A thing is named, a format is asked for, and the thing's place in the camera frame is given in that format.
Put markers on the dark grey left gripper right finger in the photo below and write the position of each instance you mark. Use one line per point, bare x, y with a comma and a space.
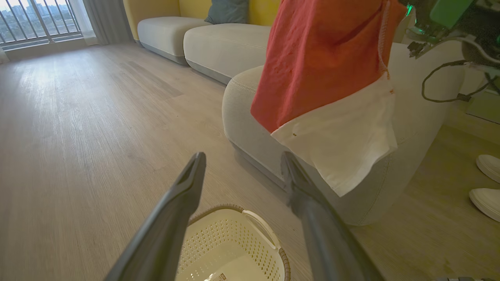
328, 242

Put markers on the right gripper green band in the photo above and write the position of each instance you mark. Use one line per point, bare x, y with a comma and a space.
449, 13

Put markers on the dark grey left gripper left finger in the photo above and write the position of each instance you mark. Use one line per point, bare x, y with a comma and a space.
164, 234

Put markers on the orange-red and white garment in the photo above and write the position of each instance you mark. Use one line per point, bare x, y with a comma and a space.
320, 58

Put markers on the cream plastic laundry basket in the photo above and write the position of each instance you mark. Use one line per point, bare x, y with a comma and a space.
234, 242

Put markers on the light grey modular sofa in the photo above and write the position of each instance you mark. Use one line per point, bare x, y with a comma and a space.
250, 117

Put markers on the white shoe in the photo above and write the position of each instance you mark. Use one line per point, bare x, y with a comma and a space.
490, 168
488, 203

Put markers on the yellow and grey sofa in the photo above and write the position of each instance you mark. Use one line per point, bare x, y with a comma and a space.
222, 47

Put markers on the beige curtain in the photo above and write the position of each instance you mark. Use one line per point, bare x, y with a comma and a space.
107, 19

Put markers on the blue-grey cushion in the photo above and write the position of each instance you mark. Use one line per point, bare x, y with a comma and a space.
226, 11

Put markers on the white sheer curtain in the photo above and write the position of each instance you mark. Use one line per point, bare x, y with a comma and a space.
82, 17

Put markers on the dark metal balcony railing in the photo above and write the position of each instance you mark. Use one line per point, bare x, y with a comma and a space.
35, 19

